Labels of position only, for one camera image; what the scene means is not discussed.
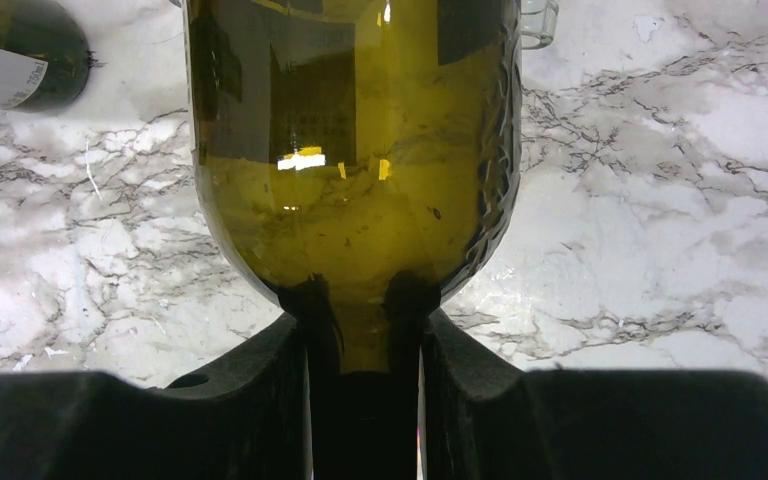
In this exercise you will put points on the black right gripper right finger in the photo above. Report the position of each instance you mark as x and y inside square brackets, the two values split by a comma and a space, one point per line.
[486, 419]

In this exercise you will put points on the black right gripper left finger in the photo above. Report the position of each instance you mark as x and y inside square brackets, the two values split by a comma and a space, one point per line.
[240, 416]

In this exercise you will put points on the green bottle black cap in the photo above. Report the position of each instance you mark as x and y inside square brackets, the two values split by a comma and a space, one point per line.
[357, 162]

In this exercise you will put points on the green bottle silver cap front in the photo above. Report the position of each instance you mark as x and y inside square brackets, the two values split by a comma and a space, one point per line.
[45, 58]

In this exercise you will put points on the tall clear glass bottle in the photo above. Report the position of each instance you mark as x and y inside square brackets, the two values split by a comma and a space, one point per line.
[538, 21]

